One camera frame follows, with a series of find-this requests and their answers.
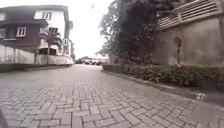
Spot row of parked cars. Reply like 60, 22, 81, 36
74, 57, 110, 66

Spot dark trees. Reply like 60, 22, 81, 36
98, 0, 188, 66

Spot grey brick paved road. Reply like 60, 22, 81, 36
0, 63, 224, 128

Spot grey kerb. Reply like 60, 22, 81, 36
101, 69, 224, 108

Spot green hedge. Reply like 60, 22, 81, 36
101, 62, 224, 88

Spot small palm tree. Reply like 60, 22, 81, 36
39, 28, 64, 65

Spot dark low verge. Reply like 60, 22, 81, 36
0, 63, 73, 74

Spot dark and white building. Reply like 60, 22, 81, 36
0, 4, 75, 56

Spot grey wall with railing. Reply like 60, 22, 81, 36
151, 0, 224, 68

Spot white wall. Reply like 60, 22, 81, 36
0, 44, 75, 66

